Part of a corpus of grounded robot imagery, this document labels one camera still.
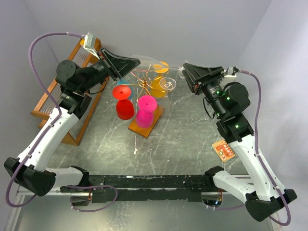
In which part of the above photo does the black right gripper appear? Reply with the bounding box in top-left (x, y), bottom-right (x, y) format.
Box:
top-left (182, 63), bottom-right (226, 117)

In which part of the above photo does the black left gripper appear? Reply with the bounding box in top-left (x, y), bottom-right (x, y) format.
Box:
top-left (78, 46), bottom-right (141, 93)

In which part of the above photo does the blue wine glass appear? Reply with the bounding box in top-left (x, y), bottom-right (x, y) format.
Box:
top-left (116, 79), bottom-right (134, 100)

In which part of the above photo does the clear wine glass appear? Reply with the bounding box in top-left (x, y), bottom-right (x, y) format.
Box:
top-left (158, 77), bottom-right (177, 98)
top-left (131, 55), bottom-right (184, 79)

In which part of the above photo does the yellow wine glass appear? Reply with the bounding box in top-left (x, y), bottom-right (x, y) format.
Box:
top-left (150, 61), bottom-right (169, 99)

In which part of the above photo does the red wine glass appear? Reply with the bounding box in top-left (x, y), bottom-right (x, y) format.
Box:
top-left (112, 85), bottom-right (135, 120)

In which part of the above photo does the magenta wine glass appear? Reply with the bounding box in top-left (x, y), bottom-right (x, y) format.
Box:
top-left (136, 95), bottom-right (157, 128)

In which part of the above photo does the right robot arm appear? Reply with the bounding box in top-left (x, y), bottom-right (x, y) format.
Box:
top-left (182, 63), bottom-right (297, 226)

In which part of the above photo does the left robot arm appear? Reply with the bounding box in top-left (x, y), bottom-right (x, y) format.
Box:
top-left (4, 48), bottom-right (141, 196)

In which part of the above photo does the orange printed card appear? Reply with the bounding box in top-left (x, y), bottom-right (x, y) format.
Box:
top-left (212, 140), bottom-right (235, 162)

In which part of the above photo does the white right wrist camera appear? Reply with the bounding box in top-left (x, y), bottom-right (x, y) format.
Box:
top-left (224, 66), bottom-right (239, 81)

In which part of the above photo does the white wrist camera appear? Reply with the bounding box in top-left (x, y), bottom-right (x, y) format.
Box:
top-left (224, 66), bottom-right (239, 81)
top-left (83, 32), bottom-right (101, 59)

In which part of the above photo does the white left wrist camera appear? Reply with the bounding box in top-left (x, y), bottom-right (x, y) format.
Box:
top-left (83, 32), bottom-right (101, 59)

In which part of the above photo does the gold wire wine glass rack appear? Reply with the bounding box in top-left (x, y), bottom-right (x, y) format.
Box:
top-left (128, 61), bottom-right (170, 138)

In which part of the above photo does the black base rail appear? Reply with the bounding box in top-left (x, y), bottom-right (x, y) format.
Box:
top-left (60, 166), bottom-right (224, 203)

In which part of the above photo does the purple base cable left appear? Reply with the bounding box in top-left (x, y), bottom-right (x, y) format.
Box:
top-left (64, 185), bottom-right (118, 213)

